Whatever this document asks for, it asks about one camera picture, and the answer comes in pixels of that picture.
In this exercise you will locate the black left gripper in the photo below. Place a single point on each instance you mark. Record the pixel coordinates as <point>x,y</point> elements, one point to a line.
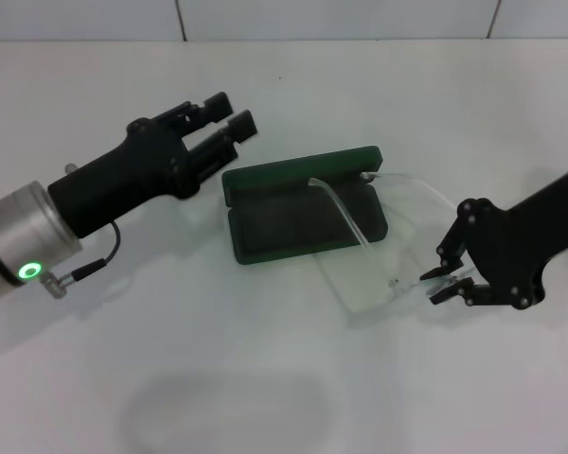
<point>123,175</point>

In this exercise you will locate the green glasses case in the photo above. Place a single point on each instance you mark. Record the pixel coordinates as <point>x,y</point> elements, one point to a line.
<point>284,222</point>

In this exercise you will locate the clear white glasses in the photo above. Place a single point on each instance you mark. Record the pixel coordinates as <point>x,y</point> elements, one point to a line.
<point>360,284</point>

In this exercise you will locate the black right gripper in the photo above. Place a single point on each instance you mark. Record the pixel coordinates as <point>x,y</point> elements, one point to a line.
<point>516,246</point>

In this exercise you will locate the small silver connector stub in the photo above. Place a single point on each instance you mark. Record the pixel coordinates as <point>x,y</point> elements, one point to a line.
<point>70,168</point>

